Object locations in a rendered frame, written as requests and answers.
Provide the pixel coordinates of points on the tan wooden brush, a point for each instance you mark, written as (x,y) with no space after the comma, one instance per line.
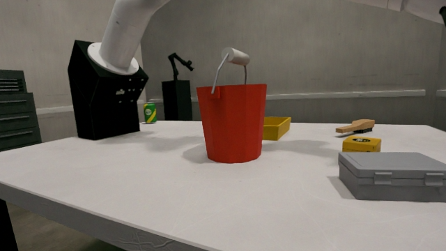
(360,126)

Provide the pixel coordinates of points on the green and yellow drink can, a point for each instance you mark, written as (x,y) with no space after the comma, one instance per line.
(150,113)

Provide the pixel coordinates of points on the yellow square tray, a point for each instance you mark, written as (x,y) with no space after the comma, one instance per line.
(275,127)

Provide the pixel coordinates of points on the red pail with white wire handle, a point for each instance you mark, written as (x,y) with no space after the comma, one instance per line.
(233,115)

